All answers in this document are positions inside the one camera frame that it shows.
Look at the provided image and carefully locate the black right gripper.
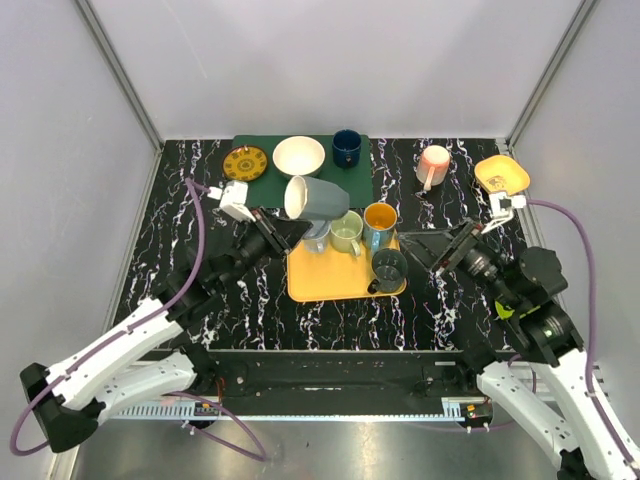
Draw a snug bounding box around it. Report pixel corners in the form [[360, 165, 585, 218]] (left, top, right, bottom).
[[394, 215, 523, 309]]

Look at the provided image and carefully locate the grey mug white inside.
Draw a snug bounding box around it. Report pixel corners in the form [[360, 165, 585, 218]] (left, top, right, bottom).
[[284, 176, 350, 221]]

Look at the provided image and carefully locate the pink mug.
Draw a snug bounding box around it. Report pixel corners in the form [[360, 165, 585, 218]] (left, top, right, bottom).
[[416, 145, 451, 191]]

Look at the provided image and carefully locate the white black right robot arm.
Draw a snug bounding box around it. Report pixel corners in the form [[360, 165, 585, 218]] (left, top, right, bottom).
[[398, 220, 639, 479]]

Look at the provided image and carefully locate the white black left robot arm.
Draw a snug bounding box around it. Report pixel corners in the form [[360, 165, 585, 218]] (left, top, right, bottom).
[[10, 208, 311, 456]]

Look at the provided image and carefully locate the light blue mug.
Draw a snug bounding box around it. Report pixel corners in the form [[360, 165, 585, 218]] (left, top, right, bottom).
[[302, 220, 331, 254]]

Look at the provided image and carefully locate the light green mug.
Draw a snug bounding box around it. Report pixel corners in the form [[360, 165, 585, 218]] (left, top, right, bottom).
[[330, 211, 364, 257]]

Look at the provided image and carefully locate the dark teal mug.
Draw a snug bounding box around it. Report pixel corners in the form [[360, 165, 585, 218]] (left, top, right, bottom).
[[367, 248, 408, 294]]

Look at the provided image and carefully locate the orange and blue mug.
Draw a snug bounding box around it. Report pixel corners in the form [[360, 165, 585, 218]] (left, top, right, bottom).
[[363, 202, 398, 254]]

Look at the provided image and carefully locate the navy blue mug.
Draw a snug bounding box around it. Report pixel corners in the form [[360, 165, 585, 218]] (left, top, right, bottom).
[[332, 129, 362, 169]]

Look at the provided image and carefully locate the dark green placemat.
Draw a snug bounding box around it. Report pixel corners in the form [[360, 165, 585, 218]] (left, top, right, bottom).
[[232, 135, 374, 209]]

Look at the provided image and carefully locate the yellow serving tray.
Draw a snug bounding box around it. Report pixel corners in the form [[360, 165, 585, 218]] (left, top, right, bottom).
[[287, 241, 407, 303]]

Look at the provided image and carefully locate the white bowl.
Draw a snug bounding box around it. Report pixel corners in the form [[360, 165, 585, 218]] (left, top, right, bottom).
[[272, 136, 326, 178]]

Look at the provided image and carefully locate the yellow patterned plate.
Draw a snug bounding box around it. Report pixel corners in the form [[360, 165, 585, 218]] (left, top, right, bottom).
[[222, 145, 269, 183]]

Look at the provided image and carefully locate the yellow square dish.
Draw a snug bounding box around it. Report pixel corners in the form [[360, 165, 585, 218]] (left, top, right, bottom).
[[474, 155, 531, 196]]

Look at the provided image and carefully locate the lime green plate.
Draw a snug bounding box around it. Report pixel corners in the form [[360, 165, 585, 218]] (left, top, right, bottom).
[[494, 300, 540, 322]]

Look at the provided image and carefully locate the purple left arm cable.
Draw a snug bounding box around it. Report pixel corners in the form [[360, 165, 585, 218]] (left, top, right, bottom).
[[9, 177, 271, 462]]

